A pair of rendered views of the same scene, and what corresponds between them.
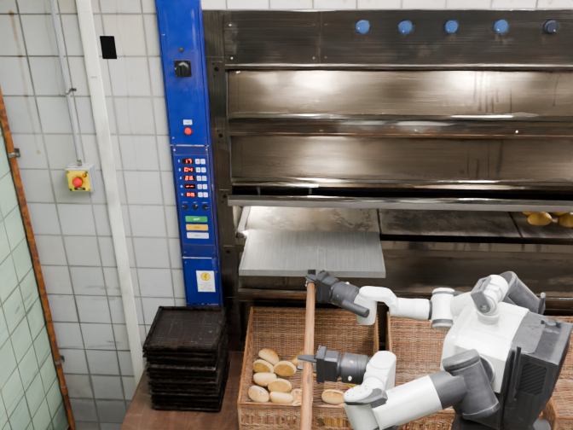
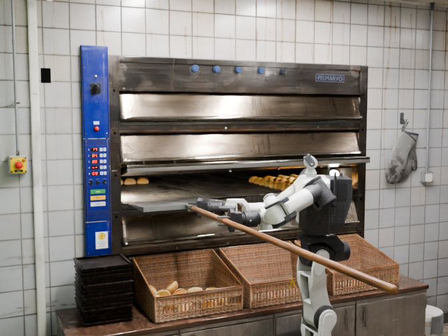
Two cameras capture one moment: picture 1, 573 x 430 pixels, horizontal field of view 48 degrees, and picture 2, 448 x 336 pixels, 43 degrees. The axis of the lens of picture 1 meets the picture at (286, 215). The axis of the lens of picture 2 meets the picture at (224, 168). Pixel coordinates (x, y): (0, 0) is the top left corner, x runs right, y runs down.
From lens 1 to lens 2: 1.81 m
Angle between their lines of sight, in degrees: 35
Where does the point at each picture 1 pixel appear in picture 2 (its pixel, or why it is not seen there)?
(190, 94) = (99, 104)
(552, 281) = not seen: hidden behind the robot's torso
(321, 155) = (175, 145)
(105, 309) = (19, 277)
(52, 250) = not seen: outside the picture
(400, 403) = (296, 199)
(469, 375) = (321, 183)
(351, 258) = not seen: hidden behind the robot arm
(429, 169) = (235, 150)
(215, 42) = (114, 74)
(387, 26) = (207, 69)
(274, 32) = (147, 70)
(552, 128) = (291, 125)
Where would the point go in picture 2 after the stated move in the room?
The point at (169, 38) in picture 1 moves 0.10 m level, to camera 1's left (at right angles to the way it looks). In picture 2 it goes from (88, 69) to (71, 69)
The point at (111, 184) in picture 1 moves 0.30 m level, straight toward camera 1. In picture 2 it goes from (38, 170) to (64, 174)
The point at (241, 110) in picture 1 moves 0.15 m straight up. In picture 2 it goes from (129, 115) to (129, 91)
